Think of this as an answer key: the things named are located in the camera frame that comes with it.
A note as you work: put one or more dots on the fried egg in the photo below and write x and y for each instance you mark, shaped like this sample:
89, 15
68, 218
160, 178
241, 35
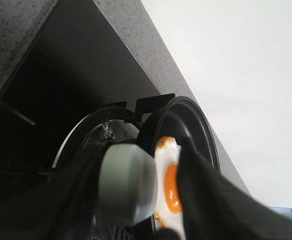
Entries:
168, 212

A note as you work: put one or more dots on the left black pan support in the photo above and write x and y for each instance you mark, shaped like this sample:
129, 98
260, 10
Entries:
146, 119

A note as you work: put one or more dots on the black glass gas hob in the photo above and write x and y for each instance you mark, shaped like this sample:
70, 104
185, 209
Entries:
76, 65

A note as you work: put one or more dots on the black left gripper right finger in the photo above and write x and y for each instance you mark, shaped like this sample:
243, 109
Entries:
215, 209

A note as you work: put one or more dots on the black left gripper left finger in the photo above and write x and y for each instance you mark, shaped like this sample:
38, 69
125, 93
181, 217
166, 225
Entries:
61, 209

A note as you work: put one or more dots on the black frying pan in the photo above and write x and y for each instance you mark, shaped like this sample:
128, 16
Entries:
139, 183

